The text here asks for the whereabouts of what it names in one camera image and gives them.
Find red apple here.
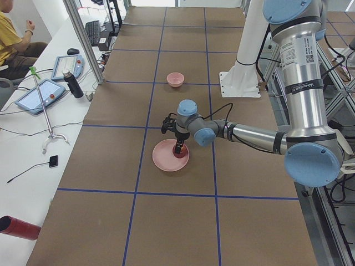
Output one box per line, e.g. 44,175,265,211
173,147,186,158

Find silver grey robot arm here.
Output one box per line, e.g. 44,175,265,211
173,1,344,187

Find black keyboard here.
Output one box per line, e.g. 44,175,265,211
85,20,100,47

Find black camera cable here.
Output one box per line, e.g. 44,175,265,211
204,103,234,129

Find teach pendant tablet near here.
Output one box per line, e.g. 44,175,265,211
15,79,65,115

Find pink plate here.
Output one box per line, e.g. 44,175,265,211
152,139,190,172

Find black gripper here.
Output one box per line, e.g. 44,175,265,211
175,130,190,154

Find aluminium frame post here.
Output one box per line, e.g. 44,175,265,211
63,0,104,85

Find teach pendant tablet far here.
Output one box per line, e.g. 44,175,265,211
51,54,84,81

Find red cylinder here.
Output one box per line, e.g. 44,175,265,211
1,216,41,241

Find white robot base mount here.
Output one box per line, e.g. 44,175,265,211
219,0,268,98

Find metal reacher grabber stick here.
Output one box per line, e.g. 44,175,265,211
29,66,70,155

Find teach pendant tablet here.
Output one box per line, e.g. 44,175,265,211
51,54,84,81
15,79,65,115

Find black box with label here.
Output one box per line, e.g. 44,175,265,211
98,30,111,52

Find black computer mouse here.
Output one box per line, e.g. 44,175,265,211
67,48,80,55

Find pink bowl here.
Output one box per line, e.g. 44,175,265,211
166,72,185,88

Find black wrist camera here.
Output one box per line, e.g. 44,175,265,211
161,113,176,134

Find small black square device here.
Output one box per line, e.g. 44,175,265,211
49,155,59,168

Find person in yellow shirt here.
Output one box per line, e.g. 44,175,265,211
1,0,48,80

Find black water bottle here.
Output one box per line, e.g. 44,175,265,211
63,69,83,99

